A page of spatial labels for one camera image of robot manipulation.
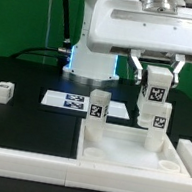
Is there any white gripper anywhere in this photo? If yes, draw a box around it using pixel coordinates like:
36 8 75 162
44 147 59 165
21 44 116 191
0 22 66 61
87 0 192 89

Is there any white square tabletop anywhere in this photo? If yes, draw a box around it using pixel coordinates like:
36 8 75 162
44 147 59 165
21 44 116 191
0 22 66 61
77 120 190 177

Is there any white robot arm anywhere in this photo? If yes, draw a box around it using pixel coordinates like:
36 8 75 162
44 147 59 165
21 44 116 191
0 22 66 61
64 0 192 86

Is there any white right fence piece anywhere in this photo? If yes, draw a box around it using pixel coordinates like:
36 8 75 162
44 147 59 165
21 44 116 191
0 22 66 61
176 139 192 177

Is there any white front fence bar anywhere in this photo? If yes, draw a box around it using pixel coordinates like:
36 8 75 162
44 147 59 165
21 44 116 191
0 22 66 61
0 148 192 192

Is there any black cable bundle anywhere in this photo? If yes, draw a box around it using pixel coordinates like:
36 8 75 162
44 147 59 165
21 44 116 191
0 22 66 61
9 39 72 69

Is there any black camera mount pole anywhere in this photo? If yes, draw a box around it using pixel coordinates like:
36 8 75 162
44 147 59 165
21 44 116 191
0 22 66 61
57 0 73 69

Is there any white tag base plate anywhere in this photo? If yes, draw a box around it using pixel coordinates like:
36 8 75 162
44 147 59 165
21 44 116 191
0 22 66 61
41 90 129 120

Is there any white hanging cable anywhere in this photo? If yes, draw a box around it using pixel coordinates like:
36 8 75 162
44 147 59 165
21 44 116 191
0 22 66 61
38 0 57 65

